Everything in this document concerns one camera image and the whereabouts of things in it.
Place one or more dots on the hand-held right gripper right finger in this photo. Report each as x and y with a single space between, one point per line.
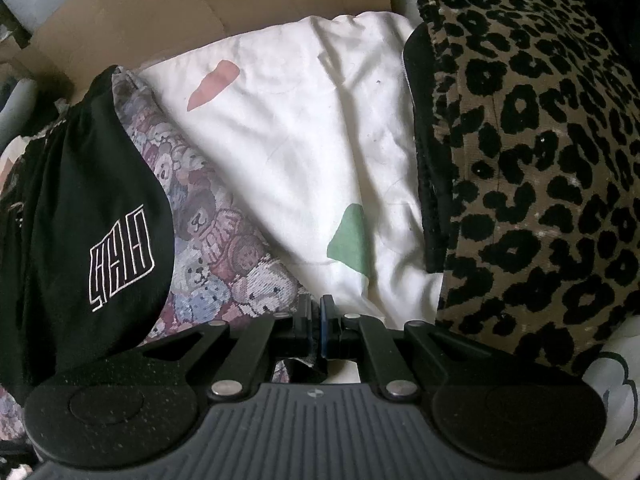
327 330

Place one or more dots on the cardboard box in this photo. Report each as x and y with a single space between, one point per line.
200 0

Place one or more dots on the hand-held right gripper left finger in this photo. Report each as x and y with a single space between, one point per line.
314 330

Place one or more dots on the white printed bed sheet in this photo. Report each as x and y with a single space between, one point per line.
300 135

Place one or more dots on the dark cloth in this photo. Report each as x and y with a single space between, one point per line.
610 0

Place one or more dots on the black bear-print pants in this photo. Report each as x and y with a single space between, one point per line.
75 185

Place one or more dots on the leopard print cloth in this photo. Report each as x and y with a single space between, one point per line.
540 160

